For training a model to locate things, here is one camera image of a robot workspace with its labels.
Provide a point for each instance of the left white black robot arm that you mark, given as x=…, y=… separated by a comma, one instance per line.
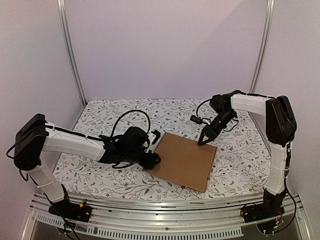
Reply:
x=37, y=136

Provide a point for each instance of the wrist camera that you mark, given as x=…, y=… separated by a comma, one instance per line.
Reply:
x=153, y=137
x=199, y=120

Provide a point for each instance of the left aluminium frame post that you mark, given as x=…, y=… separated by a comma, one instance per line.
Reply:
x=61, y=6

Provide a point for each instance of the aluminium front rail base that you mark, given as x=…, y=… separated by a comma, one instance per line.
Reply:
x=128, y=219

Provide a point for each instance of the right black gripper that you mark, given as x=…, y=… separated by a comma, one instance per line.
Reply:
x=211, y=128

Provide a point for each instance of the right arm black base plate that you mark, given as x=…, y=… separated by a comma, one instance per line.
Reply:
x=252, y=212

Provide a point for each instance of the brown cardboard box sheet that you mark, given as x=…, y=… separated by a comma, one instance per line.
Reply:
x=184, y=162

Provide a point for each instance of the right aluminium frame post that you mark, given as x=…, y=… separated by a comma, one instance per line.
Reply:
x=263, y=45

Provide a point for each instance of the aluminium frame post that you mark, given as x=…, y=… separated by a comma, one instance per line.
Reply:
x=263, y=45
x=61, y=6

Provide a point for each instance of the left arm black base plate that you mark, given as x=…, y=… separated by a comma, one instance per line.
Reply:
x=69, y=210

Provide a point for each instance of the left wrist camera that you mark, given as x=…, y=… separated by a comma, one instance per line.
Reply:
x=153, y=137

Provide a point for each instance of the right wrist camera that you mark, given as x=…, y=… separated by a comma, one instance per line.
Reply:
x=199, y=120

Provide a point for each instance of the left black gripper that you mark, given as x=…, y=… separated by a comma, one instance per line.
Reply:
x=150, y=163

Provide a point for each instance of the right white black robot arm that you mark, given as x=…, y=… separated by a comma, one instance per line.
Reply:
x=280, y=129

